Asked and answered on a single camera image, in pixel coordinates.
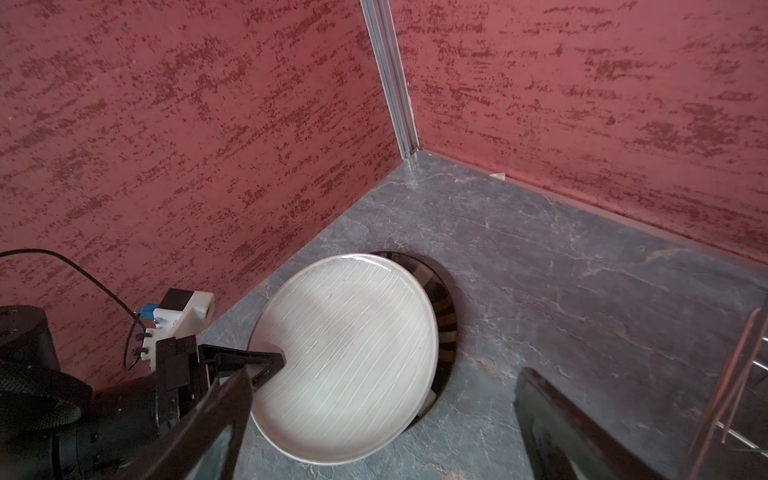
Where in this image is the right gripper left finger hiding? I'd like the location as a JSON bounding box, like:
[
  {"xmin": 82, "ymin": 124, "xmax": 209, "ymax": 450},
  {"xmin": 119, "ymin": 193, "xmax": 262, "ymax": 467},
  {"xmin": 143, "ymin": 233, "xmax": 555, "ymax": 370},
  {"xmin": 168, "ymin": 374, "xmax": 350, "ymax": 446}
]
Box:
[{"xmin": 115, "ymin": 369, "xmax": 253, "ymax": 479}]

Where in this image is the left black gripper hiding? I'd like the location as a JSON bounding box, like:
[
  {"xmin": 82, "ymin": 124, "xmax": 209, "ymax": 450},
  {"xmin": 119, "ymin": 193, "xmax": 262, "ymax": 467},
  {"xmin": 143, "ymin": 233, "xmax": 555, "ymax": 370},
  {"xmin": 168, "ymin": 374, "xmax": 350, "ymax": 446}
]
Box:
[{"xmin": 154, "ymin": 335, "xmax": 286, "ymax": 435}]

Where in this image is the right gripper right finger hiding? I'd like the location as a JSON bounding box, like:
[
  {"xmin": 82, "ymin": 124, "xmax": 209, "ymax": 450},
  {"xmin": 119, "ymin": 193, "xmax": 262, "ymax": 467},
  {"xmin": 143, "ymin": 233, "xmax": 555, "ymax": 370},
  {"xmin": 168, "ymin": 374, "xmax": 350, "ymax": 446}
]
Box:
[{"xmin": 514, "ymin": 367, "xmax": 663, "ymax": 479}]

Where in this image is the white ribbed plate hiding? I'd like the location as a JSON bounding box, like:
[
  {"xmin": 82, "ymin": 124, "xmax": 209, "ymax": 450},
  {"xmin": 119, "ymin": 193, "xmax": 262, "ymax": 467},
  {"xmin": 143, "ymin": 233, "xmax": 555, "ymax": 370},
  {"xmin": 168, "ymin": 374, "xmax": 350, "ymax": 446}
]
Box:
[{"xmin": 248, "ymin": 253, "xmax": 439, "ymax": 466}]

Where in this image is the dark striped rim cream plate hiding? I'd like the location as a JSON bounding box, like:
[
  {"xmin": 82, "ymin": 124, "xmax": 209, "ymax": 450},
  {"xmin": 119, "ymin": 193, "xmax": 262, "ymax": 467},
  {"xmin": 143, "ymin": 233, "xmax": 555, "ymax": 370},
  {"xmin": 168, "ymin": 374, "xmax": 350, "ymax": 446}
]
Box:
[{"xmin": 373, "ymin": 250, "xmax": 459, "ymax": 430}]

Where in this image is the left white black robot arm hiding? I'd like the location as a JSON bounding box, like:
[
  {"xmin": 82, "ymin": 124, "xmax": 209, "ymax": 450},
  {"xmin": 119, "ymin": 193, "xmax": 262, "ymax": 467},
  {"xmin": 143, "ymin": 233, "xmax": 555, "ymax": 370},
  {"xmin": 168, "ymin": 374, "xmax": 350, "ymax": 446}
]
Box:
[{"xmin": 1, "ymin": 305, "xmax": 285, "ymax": 479}]

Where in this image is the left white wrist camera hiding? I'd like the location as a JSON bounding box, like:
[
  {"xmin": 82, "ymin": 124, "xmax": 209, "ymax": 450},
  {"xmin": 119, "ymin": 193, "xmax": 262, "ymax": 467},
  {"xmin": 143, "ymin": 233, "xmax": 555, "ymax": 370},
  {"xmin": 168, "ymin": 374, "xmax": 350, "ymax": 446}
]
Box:
[{"xmin": 139, "ymin": 288, "xmax": 215, "ymax": 372}]

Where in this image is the wire dish rack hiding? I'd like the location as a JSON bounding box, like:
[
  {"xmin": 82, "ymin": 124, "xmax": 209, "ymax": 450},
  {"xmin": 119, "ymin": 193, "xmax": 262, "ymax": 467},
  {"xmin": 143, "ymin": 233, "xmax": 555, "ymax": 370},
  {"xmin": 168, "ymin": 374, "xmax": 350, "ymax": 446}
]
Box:
[{"xmin": 678, "ymin": 307, "xmax": 767, "ymax": 479}]

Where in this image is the left black thin cable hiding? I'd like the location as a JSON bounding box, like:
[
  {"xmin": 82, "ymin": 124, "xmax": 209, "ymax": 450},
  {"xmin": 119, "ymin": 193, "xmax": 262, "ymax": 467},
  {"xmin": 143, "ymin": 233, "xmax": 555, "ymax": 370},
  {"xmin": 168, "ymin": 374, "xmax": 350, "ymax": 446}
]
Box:
[{"xmin": 0, "ymin": 248, "xmax": 148, "ymax": 372}]

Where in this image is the left aluminium corner post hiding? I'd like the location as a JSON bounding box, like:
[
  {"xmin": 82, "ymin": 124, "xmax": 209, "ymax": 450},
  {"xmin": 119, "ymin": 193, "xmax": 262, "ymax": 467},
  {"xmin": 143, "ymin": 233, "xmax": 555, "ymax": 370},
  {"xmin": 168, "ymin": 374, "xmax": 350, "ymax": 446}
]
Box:
[{"xmin": 360, "ymin": 0, "xmax": 420, "ymax": 161}]

